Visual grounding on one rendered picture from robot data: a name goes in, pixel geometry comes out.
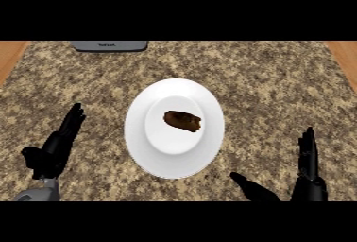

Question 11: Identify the brown sweet potato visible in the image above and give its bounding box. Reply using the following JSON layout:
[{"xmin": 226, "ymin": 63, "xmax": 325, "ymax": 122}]
[{"xmin": 163, "ymin": 110, "xmax": 204, "ymax": 133}]

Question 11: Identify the grey flat appliance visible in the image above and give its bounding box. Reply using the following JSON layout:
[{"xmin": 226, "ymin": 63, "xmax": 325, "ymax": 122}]
[{"xmin": 70, "ymin": 41, "xmax": 150, "ymax": 53}]

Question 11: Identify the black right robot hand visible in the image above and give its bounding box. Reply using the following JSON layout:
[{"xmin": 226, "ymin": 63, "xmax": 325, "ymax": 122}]
[{"xmin": 229, "ymin": 126, "xmax": 330, "ymax": 202}]

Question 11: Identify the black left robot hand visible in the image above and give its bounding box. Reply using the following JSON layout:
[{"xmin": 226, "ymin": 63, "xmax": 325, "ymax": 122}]
[{"xmin": 20, "ymin": 102, "xmax": 89, "ymax": 181}]

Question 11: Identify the white oval plate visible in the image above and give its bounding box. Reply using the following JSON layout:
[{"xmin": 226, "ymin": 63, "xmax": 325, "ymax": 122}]
[{"xmin": 123, "ymin": 78, "xmax": 226, "ymax": 180}]

